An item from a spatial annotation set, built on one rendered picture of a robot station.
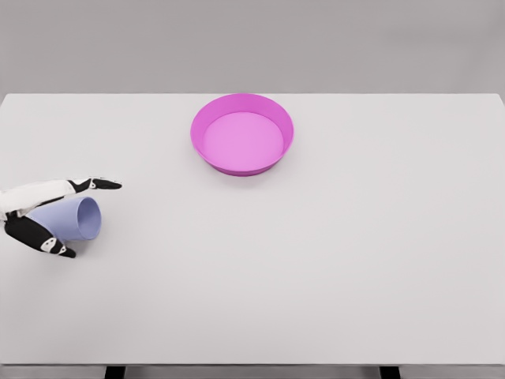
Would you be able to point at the lavender plastic cup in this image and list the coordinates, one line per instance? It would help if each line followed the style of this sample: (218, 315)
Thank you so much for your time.
(75, 219)

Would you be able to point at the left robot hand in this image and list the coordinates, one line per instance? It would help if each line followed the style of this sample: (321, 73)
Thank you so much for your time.
(27, 194)

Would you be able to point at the pink round plate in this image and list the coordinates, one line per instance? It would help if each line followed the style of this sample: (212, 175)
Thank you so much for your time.
(242, 136)

